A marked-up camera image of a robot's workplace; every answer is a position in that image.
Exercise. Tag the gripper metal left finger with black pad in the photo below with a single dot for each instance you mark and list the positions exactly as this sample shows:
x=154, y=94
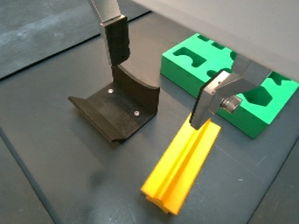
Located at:
x=114, y=29

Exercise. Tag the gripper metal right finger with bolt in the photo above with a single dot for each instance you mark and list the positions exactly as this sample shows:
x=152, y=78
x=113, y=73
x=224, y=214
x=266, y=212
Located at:
x=220, y=92

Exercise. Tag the black curved fixture stand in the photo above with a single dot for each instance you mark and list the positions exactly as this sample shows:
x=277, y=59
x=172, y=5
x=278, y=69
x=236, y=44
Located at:
x=121, y=107

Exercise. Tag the yellow star-shaped prism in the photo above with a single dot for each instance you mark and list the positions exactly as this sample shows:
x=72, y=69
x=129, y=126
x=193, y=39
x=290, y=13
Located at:
x=172, y=179

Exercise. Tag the green foam shape-sorter block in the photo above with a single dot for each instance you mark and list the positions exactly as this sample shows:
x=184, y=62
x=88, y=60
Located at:
x=193, y=62

